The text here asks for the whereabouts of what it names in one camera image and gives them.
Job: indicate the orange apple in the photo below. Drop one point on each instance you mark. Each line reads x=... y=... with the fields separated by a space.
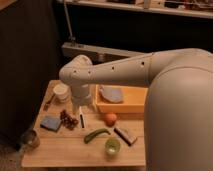
x=110 y=119

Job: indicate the wooden shelf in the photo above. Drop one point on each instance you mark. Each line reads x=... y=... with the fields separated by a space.
x=138 y=8

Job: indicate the grey cloth in bin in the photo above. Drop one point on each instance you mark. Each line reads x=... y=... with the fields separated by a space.
x=111 y=94

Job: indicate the metal pole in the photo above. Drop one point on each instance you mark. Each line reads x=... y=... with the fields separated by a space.
x=72 y=37

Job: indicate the white paper cup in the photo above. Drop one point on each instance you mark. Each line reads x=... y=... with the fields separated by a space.
x=61 y=91

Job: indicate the green cucumber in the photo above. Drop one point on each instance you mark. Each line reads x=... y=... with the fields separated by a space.
x=94 y=134

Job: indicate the blue sponge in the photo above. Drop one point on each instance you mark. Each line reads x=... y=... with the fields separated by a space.
x=51 y=123

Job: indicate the yellow plastic bin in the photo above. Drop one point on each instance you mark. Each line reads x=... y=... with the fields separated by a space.
x=133 y=100

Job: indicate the small brown utensil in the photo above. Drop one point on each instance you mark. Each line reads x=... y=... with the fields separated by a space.
x=48 y=103

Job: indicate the grey metal rail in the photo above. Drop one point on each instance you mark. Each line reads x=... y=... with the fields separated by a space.
x=96 y=53

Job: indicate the brown grape bunch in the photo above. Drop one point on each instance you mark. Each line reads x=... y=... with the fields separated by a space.
x=67 y=121

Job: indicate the green plastic cup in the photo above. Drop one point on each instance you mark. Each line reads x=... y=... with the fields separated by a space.
x=112 y=146

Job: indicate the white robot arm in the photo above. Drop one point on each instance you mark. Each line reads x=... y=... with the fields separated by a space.
x=178 y=116

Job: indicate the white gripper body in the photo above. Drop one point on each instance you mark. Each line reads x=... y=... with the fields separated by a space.
x=80 y=96

